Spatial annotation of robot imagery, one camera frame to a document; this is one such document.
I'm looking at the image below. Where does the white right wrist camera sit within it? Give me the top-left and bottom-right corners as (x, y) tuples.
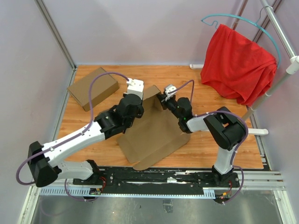
(164, 84), (177, 101)

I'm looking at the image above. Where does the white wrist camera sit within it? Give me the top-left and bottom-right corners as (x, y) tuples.
(124, 78), (144, 99)
(164, 84), (177, 101)

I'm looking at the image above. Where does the teal clothes hanger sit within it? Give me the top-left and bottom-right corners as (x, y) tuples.
(201, 13), (281, 68)

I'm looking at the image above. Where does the grey slotted cable duct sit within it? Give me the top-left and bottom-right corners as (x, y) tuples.
(40, 186), (216, 199)

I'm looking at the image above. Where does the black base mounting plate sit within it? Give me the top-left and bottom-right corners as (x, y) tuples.
(72, 167), (241, 195)

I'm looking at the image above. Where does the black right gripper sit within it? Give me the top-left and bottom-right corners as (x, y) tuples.
(157, 94), (182, 120)

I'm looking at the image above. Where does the aluminium frame rail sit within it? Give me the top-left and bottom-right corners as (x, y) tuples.
(18, 167), (295, 224)

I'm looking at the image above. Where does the red cloth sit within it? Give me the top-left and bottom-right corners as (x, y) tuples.
(200, 24), (277, 106)

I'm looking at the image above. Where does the brown cardboard box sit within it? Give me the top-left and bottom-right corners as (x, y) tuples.
(117, 85), (191, 171)
(67, 67), (119, 112)

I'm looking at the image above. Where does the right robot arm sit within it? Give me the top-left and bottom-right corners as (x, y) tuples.
(157, 93), (248, 187)

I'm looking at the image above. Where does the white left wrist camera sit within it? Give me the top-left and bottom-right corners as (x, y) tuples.
(124, 78), (144, 99)

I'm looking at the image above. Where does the white clothes rack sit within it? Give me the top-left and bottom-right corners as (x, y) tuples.
(189, 0), (299, 136)

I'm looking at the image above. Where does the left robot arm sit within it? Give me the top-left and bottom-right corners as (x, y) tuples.
(28, 93), (144, 187)

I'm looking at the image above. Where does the folded brown cardboard box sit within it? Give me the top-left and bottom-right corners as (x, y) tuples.
(67, 67), (119, 112)

